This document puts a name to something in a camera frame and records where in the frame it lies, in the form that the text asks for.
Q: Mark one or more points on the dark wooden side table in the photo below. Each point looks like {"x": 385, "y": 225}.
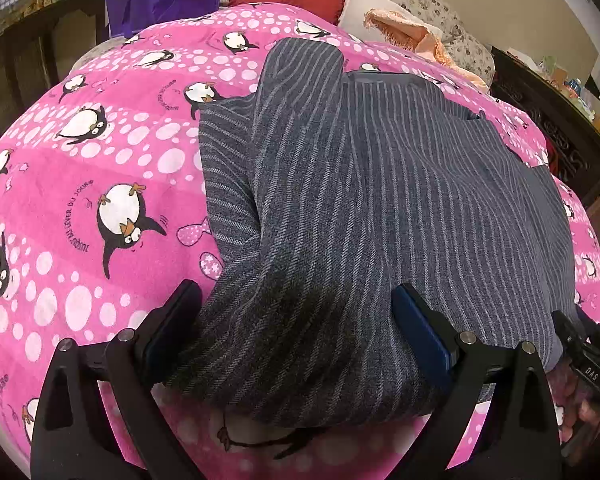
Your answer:
{"x": 28, "y": 63}

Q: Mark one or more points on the grey pinstriped suit jacket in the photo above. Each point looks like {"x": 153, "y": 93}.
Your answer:
{"x": 325, "y": 190}

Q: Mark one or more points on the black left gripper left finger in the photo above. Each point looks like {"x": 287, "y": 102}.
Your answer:
{"x": 72, "y": 435}

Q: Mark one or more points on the dark carved wooden cabinet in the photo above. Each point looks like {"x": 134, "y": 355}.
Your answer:
{"x": 573, "y": 138}

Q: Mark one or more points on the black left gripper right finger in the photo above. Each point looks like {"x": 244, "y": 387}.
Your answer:
{"x": 495, "y": 418}

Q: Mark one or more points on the person's right hand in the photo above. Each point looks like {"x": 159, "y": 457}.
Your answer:
{"x": 569, "y": 393}

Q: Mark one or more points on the pink penguin print quilt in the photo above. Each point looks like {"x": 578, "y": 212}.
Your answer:
{"x": 102, "y": 198}

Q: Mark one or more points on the white pillow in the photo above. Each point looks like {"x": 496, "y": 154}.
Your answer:
{"x": 353, "y": 13}

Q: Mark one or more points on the peach fringed cloth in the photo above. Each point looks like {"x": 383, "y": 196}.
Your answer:
{"x": 415, "y": 38}

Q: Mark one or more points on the clutter items on cabinet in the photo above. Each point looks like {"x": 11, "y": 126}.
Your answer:
{"x": 584, "y": 96}

